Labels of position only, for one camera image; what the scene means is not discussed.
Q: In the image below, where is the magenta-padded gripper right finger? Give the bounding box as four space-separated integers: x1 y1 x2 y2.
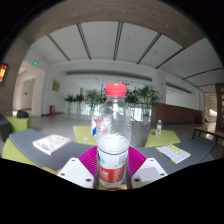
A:
125 145 168 190

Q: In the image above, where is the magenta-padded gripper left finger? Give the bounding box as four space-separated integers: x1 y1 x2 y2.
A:
56 145 99 190

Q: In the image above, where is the clear water bottle red cap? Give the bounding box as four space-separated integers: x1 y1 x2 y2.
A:
95 82 133 189

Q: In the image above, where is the small clear water bottle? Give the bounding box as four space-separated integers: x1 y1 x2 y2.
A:
155 119 163 138

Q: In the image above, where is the large green low table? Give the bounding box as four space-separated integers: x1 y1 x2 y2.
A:
72 125 98 147

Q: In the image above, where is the red blue white geometric sign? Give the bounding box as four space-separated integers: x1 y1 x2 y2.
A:
90 116 103 138

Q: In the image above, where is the flat round red coaster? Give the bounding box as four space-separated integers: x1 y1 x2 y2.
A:
105 186 125 192

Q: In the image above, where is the yellow and white booklet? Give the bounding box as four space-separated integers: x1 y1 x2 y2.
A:
155 144 192 165

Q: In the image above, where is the small green low table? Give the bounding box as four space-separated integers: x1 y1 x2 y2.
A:
143 128 182 148

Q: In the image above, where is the white printed magazine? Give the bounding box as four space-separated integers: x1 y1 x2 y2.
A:
32 133 72 156

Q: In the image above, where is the group of potted green plants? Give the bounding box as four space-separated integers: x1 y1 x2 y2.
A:
64 81 161 126

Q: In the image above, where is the wooden bench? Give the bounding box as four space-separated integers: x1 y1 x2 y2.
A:
192 125 224 141

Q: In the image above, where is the green seat block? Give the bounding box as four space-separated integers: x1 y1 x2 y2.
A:
4 115 31 134

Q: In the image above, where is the black bag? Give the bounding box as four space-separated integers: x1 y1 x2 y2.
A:
15 109 30 119

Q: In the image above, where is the dark grey chair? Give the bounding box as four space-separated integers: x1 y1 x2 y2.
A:
0 113 13 143

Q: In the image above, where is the framed wall picture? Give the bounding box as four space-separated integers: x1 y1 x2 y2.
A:
51 79 62 93

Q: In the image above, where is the wall display screen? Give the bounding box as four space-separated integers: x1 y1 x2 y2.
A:
0 63 9 84

